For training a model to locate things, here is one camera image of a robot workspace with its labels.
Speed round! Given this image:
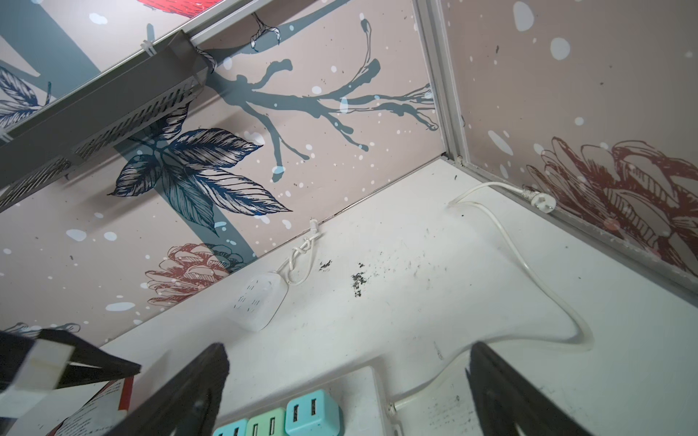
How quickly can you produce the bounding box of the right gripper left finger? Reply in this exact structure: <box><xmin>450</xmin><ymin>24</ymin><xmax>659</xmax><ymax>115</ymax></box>
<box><xmin>108</xmin><ymin>343</ymin><xmax>229</xmax><ymax>436</ymax></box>

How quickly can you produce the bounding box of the green plug adapter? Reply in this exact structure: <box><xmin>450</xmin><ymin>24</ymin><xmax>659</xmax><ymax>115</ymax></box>
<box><xmin>245</xmin><ymin>408</ymin><xmax>287</xmax><ymax>436</ymax></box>

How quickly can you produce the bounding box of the white power strip cord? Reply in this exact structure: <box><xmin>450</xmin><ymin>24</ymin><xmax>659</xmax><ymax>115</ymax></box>
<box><xmin>386</xmin><ymin>181</ymin><xmax>595</xmax><ymax>413</ymax></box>

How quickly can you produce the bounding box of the red white snack bag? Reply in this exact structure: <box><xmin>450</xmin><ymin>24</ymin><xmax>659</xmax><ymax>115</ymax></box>
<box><xmin>48</xmin><ymin>377</ymin><xmax>134</xmax><ymax>436</ymax></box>

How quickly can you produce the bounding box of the white colourful power strip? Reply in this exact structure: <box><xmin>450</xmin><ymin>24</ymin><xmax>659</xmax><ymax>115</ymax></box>
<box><xmin>214</xmin><ymin>366</ymin><xmax>402</xmax><ymax>435</ymax></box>

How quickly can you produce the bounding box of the small white power strip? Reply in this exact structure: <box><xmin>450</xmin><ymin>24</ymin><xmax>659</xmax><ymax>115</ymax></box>
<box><xmin>227</xmin><ymin>272</ymin><xmax>289</xmax><ymax>332</ymax></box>

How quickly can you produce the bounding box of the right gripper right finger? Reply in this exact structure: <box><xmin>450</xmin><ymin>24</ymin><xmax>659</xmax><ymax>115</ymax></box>
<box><xmin>466</xmin><ymin>342</ymin><xmax>591</xmax><ymax>436</ymax></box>

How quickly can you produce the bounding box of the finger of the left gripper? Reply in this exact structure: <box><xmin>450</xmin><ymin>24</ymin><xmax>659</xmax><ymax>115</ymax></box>
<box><xmin>0</xmin><ymin>328</ymin><xmax>143</xmax><ymax>436</ymax></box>

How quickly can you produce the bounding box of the black hanging wire basket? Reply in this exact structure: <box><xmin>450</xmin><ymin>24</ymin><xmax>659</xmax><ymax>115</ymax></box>
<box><xmin>1</xmin><ymin>31</ymin><xmax>214</xmax><ymax>210</ymax></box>

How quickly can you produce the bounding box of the teal plug adapter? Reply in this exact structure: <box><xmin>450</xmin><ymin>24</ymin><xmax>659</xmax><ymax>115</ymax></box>
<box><xmin>285</xmin><ymin>390</ymin><xmax>343</xmax><ymax>436</ymax></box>
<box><xmin>213</xmin><ymin>419</ymin><xmax>248</xmax><ymax>436</ymax></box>

